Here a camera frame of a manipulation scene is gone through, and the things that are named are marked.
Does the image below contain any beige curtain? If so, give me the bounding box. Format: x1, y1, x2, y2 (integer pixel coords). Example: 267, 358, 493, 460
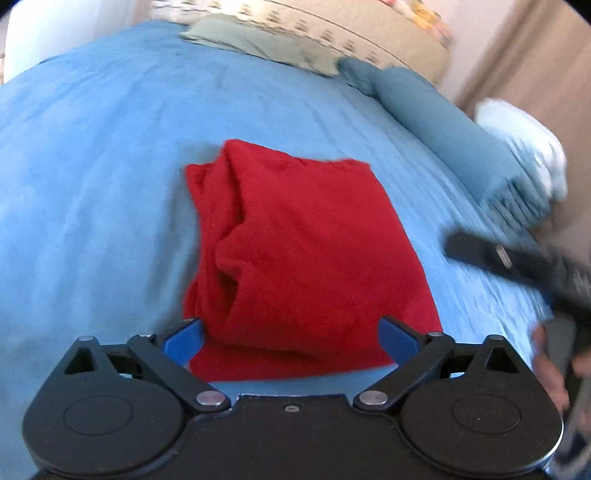
455, 0, 591, 121

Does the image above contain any folded blue duvet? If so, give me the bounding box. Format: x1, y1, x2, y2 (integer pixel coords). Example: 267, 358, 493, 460
339, 58, 553, 228

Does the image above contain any white duvet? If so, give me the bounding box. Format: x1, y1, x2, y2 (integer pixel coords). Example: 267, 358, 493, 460
475, 98, 570, 202

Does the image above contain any bed with blue sheet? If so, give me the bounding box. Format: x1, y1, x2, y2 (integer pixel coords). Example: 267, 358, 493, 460
0, 18, 559, 480

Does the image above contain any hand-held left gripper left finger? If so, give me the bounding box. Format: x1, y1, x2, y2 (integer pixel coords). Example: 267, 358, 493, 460
46, 318, 232, 414

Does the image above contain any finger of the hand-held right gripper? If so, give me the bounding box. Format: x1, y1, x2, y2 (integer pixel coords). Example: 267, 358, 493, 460
443, 231, 557, 291

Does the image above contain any red knit sweater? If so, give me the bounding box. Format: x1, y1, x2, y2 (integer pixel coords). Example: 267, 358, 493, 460
182, 138, 445, 383

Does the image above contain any beige patterned pillow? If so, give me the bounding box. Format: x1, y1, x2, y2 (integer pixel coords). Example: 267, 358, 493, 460
150, 0, 451, 86

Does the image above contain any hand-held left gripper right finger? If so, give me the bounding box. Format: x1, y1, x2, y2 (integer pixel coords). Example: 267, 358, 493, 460
353, 316, 540, 414

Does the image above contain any person's right hand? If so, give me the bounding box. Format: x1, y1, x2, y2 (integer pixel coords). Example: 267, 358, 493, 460
530, 323, 572, 414

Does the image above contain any green pillow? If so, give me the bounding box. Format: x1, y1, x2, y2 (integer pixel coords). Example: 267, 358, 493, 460
180, 14, 343, 77

